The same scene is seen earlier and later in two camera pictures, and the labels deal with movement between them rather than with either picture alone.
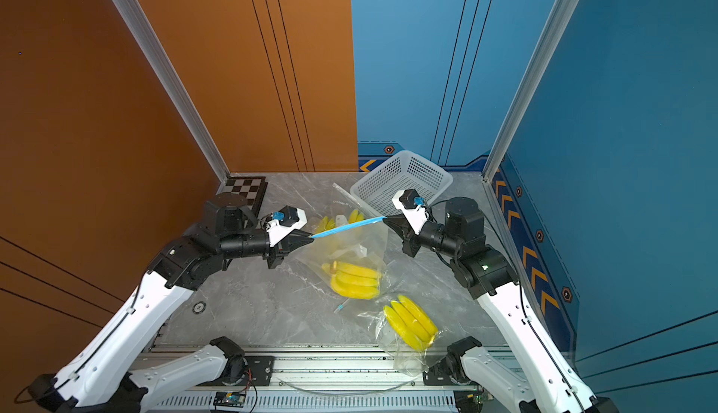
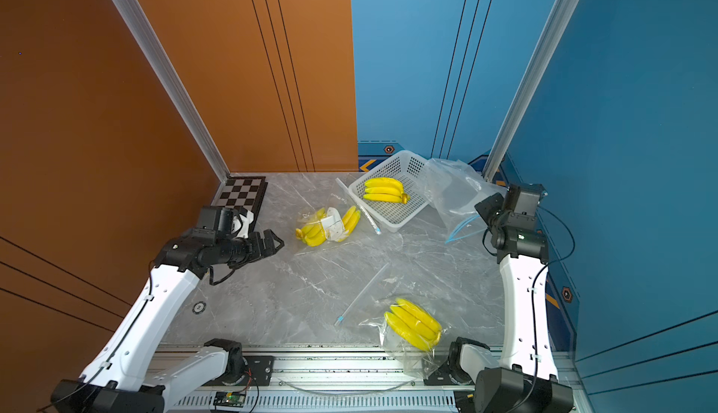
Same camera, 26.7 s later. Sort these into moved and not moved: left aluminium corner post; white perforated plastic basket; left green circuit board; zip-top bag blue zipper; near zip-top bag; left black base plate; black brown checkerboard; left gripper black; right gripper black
Moved: right gripper black; left gripper black; zip-top bag blue zipper
Not moved: left aluminium corner post; white perforated plastic basket; black brown checkerboard; left black base plate; near zip-top bag; left green circuit board
